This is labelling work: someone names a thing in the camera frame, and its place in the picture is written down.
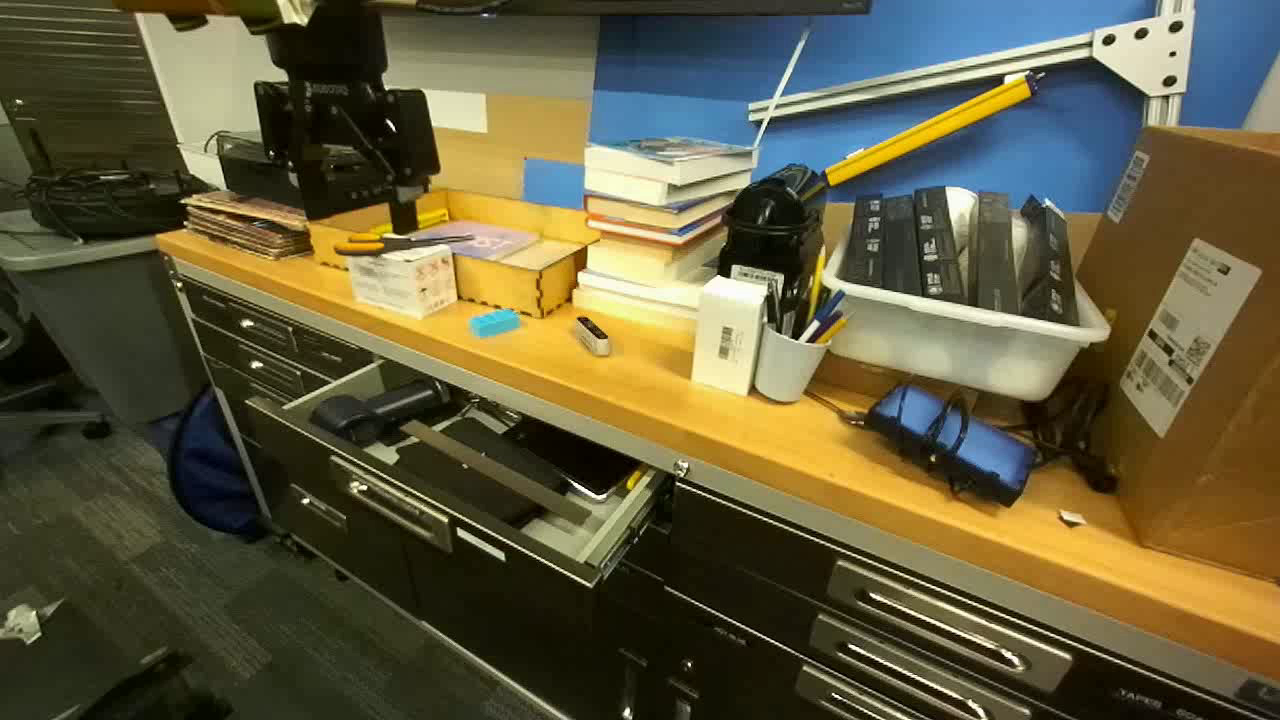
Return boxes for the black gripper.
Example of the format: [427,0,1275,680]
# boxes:
[254,77,443,240]

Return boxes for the black items in drawer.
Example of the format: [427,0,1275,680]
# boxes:
[309,377,650,527]

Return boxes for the black metal drawer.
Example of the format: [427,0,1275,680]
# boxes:
[239,357,667,591]

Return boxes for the black drawer cabinet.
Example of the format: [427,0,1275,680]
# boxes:
[167,265,1280,720]

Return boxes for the small white carton box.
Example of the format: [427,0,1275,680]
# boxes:
[346,245,466,323]

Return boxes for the open wooden box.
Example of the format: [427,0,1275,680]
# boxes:
[309,188,594,323]

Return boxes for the small silver black gadget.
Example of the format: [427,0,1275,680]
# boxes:
[571,312,616,359]

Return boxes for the stack of books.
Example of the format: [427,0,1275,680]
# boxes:
[571,134,760,327]

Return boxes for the grey side table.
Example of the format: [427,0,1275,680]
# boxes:
[0,206,207,434]

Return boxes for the blue bag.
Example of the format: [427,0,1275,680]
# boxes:
[165,381,271,549]

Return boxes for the white upright box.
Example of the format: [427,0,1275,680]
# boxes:
[690,273,775,400]

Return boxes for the black pouch bag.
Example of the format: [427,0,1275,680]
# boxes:
[717,162,832,289]

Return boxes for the thin white rod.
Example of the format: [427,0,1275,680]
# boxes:
[750,24,815,167]

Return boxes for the white cup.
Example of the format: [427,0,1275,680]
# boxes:
[752,317,836,408]

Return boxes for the pens in cup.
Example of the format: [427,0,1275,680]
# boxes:
[764,259,851,350]

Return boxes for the yellow bar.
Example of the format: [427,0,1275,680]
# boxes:
[822,72,1044,192]

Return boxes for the black devices in bin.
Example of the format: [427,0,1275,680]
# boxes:
[841,184,1085,327]

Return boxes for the crumpled white paper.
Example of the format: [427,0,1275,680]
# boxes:
[0,598,68,653]

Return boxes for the white plastic bin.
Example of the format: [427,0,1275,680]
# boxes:
[822,238,1116,408]

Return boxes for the large cardboard box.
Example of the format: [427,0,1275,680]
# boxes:
[1074,125,1280,585]

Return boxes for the yellow handled pliers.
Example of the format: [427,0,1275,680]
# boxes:
[328,212,458,259]

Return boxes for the blue pouch with strap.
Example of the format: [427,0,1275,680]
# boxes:
[862,381,1044,510]

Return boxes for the white aluminium bracket rail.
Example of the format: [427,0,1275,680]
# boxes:
[743,0,1199,134]

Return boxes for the silver drawer handle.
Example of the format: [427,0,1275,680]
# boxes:
[823,557,1082,701]
[803,610,1042,720]

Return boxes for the black cable bundle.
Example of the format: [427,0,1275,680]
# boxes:
[1031,377,1127,499]

